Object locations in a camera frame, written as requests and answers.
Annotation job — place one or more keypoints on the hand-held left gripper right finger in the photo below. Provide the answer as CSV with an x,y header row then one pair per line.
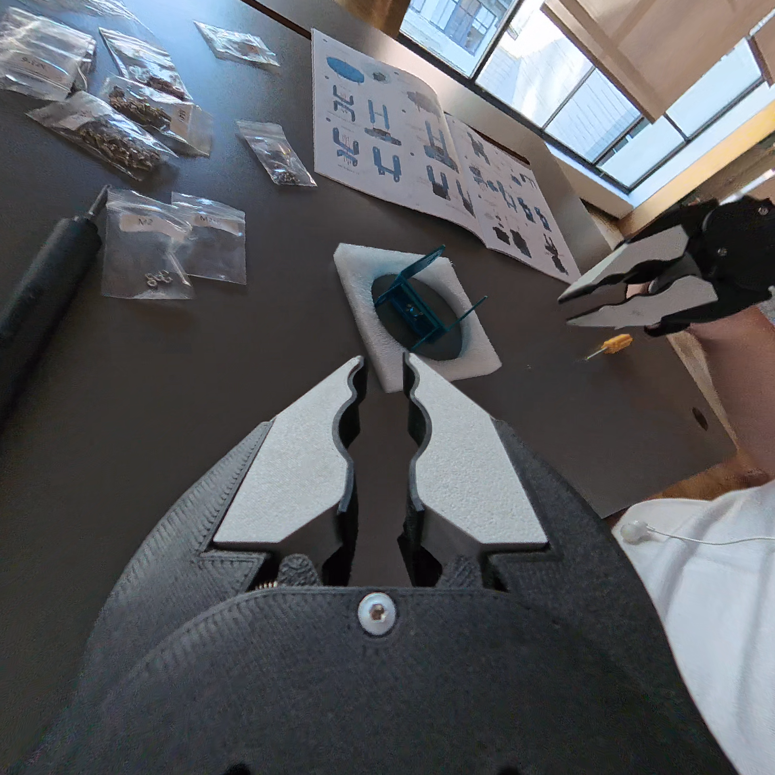
x,y
472,478

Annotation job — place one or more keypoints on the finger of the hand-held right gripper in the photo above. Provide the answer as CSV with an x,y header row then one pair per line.
x,y
648,251
660,306

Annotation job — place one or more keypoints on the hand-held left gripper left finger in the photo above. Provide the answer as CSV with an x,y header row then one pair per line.
x,y
290,478

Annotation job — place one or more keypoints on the blue metal bracket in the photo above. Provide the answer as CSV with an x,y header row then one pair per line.
x,y
412,303

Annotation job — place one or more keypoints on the white foam square with hole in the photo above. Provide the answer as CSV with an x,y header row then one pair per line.
x,y
354,263

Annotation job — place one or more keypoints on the round desk fastener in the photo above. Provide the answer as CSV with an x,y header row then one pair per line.
x,y
700,418

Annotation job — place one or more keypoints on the yellow screwdriver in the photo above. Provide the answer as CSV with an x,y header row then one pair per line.
x,y
617,344

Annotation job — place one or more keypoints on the window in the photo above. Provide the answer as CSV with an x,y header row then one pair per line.
x,y
545,66

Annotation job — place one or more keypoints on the person's white shirt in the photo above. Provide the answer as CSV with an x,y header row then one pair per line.
x,y
714,605

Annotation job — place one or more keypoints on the group of clear screw bags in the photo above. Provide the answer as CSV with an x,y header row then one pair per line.
x,y
145,242

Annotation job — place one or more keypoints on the instruction booklet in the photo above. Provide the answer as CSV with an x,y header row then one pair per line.
x,y
412,103

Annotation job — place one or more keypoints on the black electric screwdriver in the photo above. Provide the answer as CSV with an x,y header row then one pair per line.
x,y
42,290

